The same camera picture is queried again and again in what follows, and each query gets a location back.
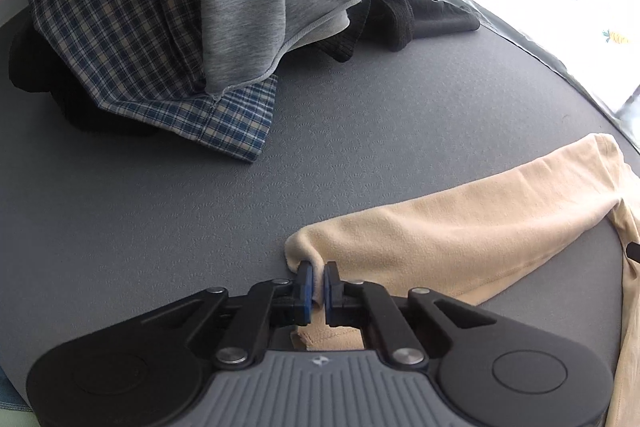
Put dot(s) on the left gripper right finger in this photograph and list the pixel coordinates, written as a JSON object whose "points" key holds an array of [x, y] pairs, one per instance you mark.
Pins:
{"points": [[369, 308]]}

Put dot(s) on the beige long-sleeve shirt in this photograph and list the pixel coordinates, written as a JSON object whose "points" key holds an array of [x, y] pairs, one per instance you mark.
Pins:
{"points": [[475, 240]]}

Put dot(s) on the blue plaid shirt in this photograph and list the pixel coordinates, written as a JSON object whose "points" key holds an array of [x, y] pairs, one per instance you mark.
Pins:
{"points": [[143, 60]]}

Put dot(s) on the black garment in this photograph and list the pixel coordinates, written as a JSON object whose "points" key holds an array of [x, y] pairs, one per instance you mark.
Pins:
{"points": [[393, 24]]}

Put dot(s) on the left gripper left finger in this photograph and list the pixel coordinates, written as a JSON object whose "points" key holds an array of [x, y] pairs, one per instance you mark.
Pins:
{"points": [[252, 319]]}

